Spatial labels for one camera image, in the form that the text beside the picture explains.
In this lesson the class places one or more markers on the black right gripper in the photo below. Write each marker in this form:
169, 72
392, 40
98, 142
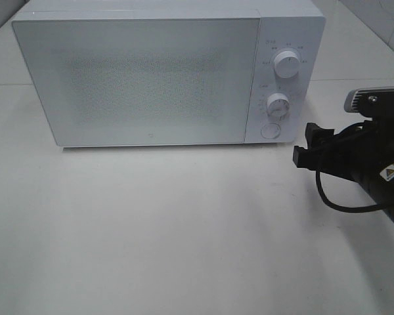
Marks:
362, 152

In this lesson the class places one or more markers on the round door release button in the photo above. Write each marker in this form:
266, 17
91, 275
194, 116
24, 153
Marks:
270, 131

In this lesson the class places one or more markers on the white timer knob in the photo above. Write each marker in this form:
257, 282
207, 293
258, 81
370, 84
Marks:
278, 105

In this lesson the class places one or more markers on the white microwave door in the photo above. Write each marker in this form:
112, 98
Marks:
142, 82

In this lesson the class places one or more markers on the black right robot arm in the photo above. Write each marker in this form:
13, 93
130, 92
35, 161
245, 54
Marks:
381, 194

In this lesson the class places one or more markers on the upper white power knob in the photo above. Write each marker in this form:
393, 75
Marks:
286, 63

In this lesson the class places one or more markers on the white microwave oven body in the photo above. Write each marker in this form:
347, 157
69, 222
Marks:
282, 24

